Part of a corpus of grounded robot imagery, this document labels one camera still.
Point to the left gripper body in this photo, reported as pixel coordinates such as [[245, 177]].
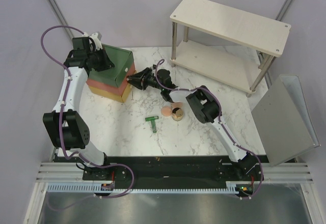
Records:
[[100, 60]]

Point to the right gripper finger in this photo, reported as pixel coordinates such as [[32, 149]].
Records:
[[137, 76], [136, 83]]

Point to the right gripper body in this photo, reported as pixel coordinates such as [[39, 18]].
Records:
[[148, 80]]

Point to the green top drawer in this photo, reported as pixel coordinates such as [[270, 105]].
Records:
[[124, 61]]

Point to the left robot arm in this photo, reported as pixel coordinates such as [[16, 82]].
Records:
[[64, 125]]

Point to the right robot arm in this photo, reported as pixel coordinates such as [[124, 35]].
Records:
[[206, 108]]

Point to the yellow bottom drawer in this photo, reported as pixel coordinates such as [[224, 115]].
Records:
[[126, 93]]

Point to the three-colour drawer cabinet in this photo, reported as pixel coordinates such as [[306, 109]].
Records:
[[103, 83]]

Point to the green lip balm horizontal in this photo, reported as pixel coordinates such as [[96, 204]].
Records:
[[152, 118]]

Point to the orange powder puff front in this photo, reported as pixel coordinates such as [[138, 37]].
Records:
[[166, 111]]

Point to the orange powder puff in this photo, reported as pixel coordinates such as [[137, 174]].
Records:
[[166, 111], [176, 105]]

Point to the orange powder puff back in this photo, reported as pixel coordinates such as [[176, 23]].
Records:
[[176, 105]]

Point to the green lip balm vertical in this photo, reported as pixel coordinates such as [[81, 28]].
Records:
[[153, 124]]

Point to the gold round jar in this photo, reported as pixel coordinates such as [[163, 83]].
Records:
[[177, 114]]

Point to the white two-tier shelf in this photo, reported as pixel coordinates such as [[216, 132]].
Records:
[[259, 33]]

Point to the grey metal box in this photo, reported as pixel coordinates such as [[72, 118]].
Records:
[[283, 121]]

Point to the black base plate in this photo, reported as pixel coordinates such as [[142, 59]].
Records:
[[170, 171]]

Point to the aluminium rail frame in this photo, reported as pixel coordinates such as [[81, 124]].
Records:
[[284, 173]]

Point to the white cable duct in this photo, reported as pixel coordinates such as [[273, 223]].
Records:
[[230, 188]]

